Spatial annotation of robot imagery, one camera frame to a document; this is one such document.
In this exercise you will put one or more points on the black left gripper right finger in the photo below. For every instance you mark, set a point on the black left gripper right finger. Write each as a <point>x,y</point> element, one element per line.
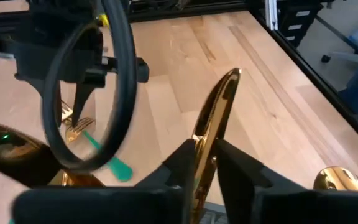
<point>259,199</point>

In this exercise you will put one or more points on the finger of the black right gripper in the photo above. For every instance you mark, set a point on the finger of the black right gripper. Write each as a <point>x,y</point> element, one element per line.
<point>59,105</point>
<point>79,99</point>

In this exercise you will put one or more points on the black drawer cabinet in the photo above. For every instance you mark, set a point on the black drawer cabinet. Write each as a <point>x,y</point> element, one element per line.
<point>297,31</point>

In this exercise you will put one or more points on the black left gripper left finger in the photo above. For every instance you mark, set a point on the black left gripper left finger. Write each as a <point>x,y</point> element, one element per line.
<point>89,205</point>

